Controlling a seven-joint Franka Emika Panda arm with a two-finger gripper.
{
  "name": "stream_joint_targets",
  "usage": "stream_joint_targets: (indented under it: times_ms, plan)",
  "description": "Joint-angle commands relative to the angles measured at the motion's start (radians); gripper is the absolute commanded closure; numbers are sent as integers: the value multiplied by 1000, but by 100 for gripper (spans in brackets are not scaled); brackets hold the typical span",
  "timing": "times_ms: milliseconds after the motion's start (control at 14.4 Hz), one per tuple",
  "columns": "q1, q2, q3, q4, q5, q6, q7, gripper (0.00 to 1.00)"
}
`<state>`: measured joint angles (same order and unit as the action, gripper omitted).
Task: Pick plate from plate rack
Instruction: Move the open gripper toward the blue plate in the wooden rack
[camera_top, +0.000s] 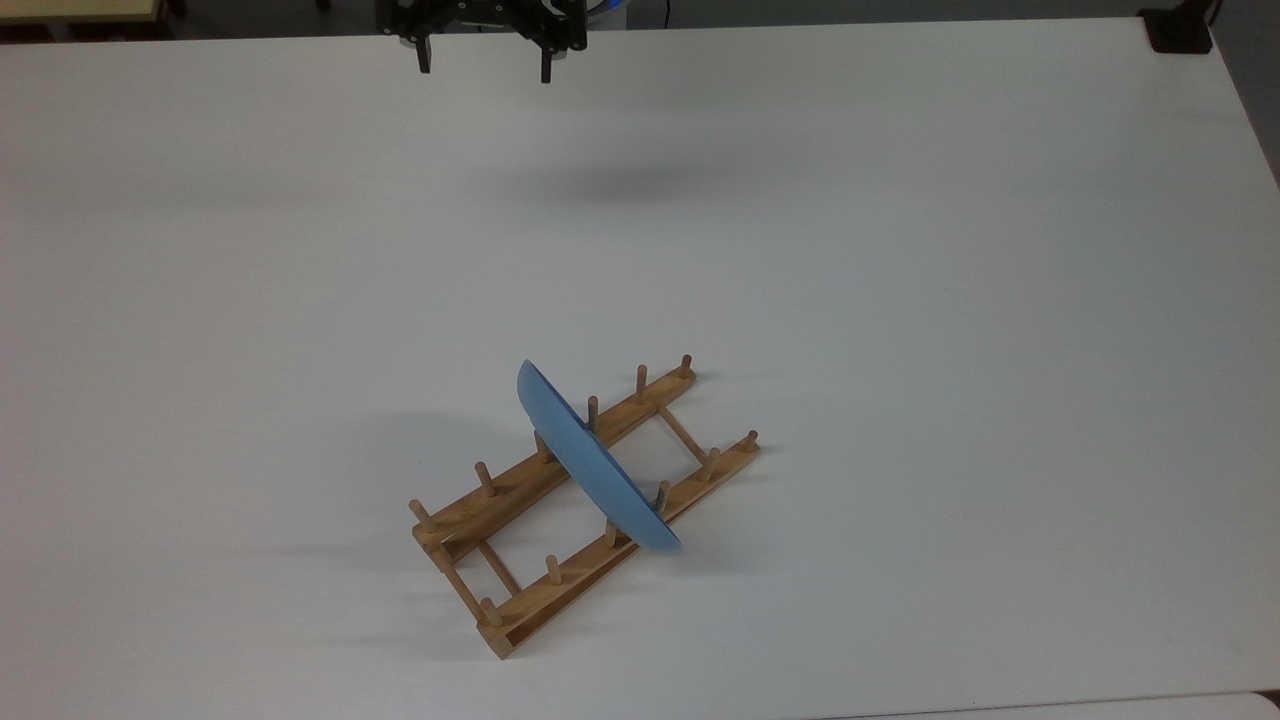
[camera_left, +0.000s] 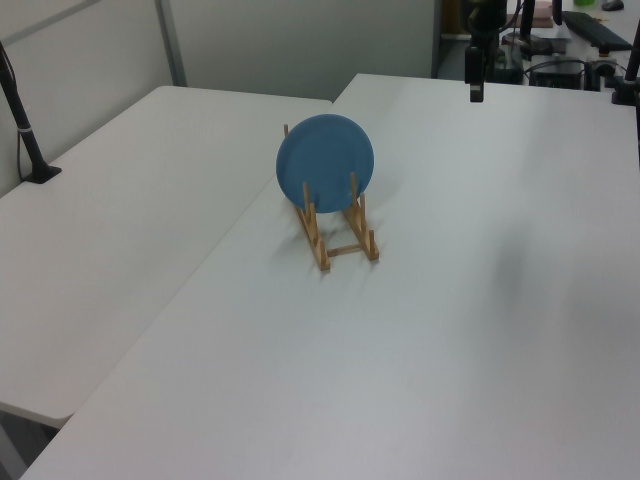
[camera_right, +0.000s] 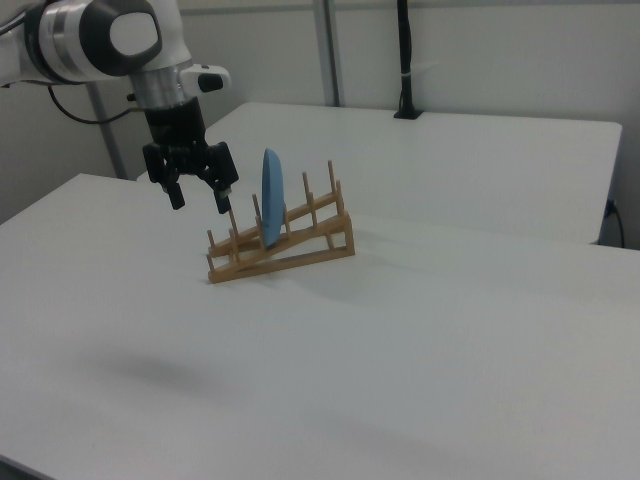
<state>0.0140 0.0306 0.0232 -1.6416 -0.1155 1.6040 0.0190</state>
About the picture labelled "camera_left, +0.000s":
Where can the black camera pole with clamp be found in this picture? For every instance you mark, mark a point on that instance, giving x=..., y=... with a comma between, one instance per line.
x=25, y=135

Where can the black clamped pole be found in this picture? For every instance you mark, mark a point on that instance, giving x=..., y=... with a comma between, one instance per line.
x=631, y=65

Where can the grey computer mouse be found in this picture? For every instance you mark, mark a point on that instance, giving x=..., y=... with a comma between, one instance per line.
x=613, y=4

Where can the black computer keyboard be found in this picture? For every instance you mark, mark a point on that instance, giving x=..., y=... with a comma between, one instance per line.
x=595, y=30

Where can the black electronics box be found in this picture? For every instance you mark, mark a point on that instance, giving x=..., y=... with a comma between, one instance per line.
x=555, y=74

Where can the black monitor stand pole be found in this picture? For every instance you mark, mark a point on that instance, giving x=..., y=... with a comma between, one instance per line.
x=526, y=20

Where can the wooden plate rack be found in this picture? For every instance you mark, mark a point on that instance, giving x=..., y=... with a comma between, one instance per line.
x=315, y=241

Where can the green object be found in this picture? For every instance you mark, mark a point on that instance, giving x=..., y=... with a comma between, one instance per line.
x=582, y=2

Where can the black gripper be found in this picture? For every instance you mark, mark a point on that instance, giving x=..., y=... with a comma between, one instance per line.
x=474, y=62

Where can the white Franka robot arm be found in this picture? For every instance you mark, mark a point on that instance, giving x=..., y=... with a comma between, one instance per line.
x=487, y=20

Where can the blue round plate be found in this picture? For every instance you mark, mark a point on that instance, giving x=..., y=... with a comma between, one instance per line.
x=320, y=160

